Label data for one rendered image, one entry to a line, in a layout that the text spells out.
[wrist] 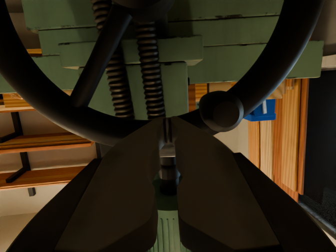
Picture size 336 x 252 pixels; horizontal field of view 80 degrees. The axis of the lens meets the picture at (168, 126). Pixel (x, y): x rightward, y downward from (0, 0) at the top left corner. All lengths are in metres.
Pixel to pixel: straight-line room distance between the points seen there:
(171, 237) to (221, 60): 0.44
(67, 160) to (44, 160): 0.32
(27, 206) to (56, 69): 3.46
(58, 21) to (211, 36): 0.25
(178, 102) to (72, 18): 0.23
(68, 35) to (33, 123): 2.91
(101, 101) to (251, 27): 0.26
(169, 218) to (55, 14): 0.48
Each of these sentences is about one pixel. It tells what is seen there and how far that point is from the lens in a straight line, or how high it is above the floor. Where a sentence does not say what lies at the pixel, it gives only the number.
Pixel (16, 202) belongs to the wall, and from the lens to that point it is 3.84.
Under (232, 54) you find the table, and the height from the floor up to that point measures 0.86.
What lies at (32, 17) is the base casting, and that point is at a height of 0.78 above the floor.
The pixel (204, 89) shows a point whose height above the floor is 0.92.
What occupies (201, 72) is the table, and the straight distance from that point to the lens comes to 0.36.
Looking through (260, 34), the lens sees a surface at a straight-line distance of 0.39.
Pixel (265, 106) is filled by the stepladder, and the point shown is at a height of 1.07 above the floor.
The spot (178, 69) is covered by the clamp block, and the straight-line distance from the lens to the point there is 0.26.
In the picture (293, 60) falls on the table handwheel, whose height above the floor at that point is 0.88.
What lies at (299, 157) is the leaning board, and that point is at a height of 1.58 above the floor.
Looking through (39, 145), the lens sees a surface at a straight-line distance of 2.77.
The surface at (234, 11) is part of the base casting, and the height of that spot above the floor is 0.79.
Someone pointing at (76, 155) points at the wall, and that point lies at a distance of 3.20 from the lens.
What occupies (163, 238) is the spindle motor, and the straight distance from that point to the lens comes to 0.59.
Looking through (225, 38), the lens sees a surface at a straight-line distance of 0.37.
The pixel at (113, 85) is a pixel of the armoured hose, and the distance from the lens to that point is 0.25.
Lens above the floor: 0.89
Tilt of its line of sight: 13 degrees up
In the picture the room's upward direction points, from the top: 177 degrees clockwise
